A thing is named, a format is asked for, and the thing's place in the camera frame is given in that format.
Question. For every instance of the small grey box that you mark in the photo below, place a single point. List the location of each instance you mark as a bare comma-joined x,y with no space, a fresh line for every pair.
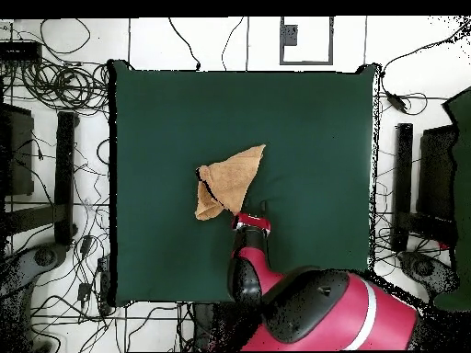
290,36

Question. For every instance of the dark green table cloth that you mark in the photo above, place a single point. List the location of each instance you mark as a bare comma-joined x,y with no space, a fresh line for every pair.
165,147

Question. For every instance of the green cloth sheet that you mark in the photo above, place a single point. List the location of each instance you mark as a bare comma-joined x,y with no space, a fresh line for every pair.
464,184

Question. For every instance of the black flat panel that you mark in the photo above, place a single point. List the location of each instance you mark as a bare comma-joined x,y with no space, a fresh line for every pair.
438,173
20,154

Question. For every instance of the grey chair base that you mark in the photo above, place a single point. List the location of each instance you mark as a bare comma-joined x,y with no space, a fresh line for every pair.
44,257
423,268

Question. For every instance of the tan terry towel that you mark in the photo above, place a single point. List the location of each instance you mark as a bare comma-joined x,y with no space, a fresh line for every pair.
232,180

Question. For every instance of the black power adapter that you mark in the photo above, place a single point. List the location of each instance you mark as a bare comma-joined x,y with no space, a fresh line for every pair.
396,102

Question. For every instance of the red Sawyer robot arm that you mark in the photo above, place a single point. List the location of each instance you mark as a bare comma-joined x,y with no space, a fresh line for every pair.
331,316

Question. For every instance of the grey square floor frame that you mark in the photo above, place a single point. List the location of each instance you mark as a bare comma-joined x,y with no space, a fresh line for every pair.
281,44

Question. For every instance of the black electronics box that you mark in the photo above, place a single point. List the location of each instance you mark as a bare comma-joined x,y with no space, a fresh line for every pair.
20,51

